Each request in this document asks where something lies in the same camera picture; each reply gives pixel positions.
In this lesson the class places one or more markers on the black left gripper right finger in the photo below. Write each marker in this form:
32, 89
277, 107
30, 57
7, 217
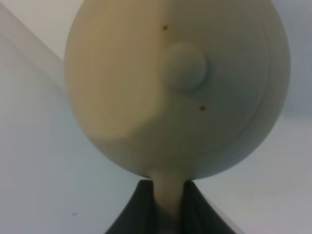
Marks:
197, 216

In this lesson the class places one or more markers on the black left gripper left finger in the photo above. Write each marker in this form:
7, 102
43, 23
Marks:
139, 216

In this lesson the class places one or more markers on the beige teapot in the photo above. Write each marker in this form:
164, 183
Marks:
176, 90

